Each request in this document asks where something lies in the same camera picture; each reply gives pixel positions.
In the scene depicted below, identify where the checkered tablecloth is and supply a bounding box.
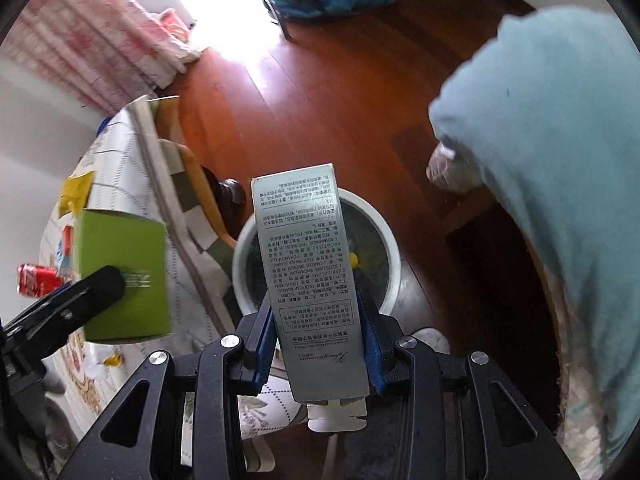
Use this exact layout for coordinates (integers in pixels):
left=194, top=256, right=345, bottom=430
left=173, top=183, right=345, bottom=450
left=39, top=95, right=311, bottom=473

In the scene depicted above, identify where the grey slipper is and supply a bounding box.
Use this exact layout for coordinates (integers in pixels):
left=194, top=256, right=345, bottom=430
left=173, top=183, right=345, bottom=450
left=409, top=327, right=452, bottom=355

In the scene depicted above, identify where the green carton box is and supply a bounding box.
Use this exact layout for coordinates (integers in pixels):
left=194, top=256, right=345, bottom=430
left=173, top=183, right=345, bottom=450
left=70, top=209, right=174, bottom=345

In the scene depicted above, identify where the light blue blanket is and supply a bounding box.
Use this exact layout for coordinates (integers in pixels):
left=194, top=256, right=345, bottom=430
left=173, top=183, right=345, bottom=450
left=427, top=5, right=640, bottom=480

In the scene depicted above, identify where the black metal frame leg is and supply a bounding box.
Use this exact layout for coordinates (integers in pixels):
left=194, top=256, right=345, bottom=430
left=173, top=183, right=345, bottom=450
left=252, top=0, right=292, bottom=41

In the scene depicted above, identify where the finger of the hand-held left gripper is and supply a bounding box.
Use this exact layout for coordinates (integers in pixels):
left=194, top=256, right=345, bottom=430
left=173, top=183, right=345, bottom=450
left=0, top=266, right=127, bottom=361

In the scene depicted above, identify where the red soda can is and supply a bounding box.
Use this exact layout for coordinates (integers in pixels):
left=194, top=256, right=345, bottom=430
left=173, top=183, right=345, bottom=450
left=17, top=263, right=74, bottom=297

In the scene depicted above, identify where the yellow snack packet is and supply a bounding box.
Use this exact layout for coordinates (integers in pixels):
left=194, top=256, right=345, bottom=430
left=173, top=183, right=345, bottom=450
left=58, top=170, right=96, bottom=219

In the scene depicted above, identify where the white round trash bin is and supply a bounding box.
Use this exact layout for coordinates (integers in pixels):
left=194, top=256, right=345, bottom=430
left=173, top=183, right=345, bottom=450
left=231, top=187, right=402, bottom=326

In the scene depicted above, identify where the blue white packet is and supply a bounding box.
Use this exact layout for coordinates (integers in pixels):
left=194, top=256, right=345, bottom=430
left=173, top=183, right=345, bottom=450
left=54, top=237, right=75, bottom=277

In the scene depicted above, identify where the silver printed carton box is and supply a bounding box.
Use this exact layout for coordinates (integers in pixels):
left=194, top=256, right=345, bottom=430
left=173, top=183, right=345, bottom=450
left=250, top=162, right=374, bottom=433

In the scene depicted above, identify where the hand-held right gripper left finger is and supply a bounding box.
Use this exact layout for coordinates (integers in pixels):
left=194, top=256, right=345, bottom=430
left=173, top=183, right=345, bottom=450
left=55, top=305, right=277, bottom=480

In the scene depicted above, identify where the wooden chair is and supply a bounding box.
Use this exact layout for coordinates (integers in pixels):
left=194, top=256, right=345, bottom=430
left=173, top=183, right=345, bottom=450
left=172, top=144, right=247, bottom=248

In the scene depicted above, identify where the pink patterned cloth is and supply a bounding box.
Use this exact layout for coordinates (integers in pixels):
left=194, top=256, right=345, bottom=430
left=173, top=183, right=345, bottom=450
left=0, top=0, right=211, bottom=117

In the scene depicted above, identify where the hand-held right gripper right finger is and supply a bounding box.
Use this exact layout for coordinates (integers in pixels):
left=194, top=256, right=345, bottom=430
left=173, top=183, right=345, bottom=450
left=356, top=299, right=581, bottom=480

